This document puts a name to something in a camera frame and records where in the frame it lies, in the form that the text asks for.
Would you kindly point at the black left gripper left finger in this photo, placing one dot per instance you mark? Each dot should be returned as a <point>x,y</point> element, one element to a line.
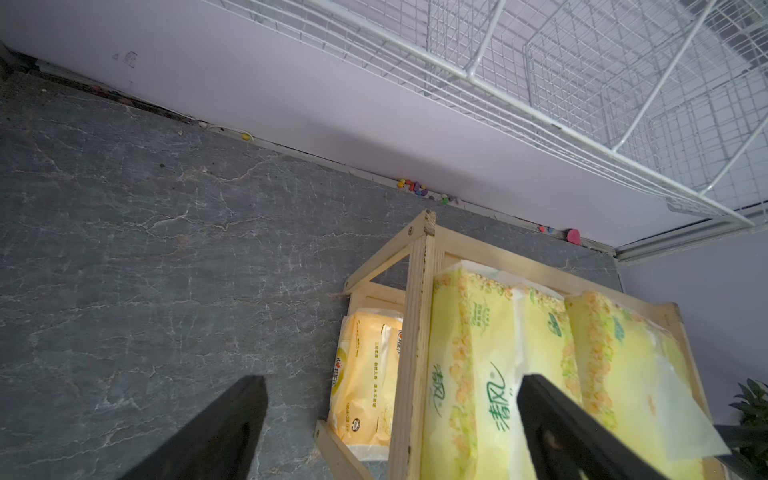
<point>219,443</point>

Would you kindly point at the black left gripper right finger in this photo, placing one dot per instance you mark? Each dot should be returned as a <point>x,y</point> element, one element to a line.
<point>567,443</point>

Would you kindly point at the green tissue pack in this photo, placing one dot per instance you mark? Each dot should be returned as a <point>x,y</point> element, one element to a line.
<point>488,330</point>
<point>639,382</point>

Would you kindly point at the orange tissue pack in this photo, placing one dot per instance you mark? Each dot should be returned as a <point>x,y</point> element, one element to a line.
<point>364,381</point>

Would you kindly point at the light wooden two-tier shelf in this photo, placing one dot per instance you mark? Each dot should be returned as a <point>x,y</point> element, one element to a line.
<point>400,277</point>

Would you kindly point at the large potted green plant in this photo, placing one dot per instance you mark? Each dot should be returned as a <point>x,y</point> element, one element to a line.
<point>747,441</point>

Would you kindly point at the pink small object at wall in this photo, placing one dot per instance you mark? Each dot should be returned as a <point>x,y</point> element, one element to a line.
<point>573,236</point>

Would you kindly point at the aluminium frame corner post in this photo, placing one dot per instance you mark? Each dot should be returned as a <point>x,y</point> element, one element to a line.
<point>692,236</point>

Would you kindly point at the white wire wall rack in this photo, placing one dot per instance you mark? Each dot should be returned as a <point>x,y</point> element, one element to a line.
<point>666,98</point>

